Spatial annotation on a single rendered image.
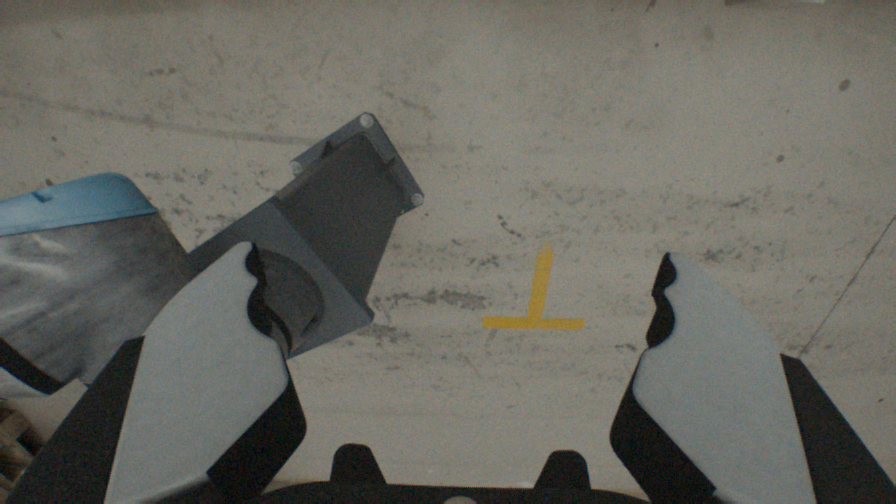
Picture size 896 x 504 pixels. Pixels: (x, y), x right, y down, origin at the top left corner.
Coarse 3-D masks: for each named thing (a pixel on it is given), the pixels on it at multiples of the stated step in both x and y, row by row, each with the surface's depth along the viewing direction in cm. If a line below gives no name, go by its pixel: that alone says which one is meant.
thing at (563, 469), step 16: (352, 448) 5; (368, 448) 5; (336, 464) 5; (352, 464) 5; (368, 464) 5; (560, 464) 5; (576, 464) 5; (336, 480) 5; (352, 480) 5; (368, 480) 5; (384, 480) 5; (544, 480) 5; (560, 480) 5; (576, 480) 5; (256, 496) 4; (272, 496) 4; (288, 496) 4; (304, 496) 4; (320, 496) 4; (336, 496) 4; (352, 496) 4; (368, 496) 4; (384, 496) 4; (400, 496) 4; (416, 496) 4; (432, 496) 4; (448, 496) 4; (464, 496) 4; (480, 496) 4; (496, 496) 4; (512, 496) 4; (528, 496) 4; (544, 496) 4; (560, 496) 4; (576, 496) 4; (592, 496) 4; (608, 496) 4; (624, 496) 4
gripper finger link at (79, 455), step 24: (144, 336) 7; (120, 360) 6; (96, 384) 6; (120, 384) 6; (72, 408) 5; (96, 408) 5; (120, 408) 5; (72, 432) 5; (96, 432) 5; (120, 432) 5; (48, 456) 5; (72, 456) 5; (96, 456) 5; (24, 480) 4; (48, 480) 4; (72, 480) 4; (96, 480) 4
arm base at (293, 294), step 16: (272, 256) 51; (272, 272) 50; (288, 272) 51; (304, 272) 53; (272, 288) 49; (288, 288) 50; (304, 288) 52; (272, 304) 48; (288, 304) 50; (304, 304) 52; (320, 304) 55; (272, 320) 46; (288, 320) 49; (304, 320) 52; (320, 320) 57; (288, 336) 49; (304, 336) 54; (288, 352) 50
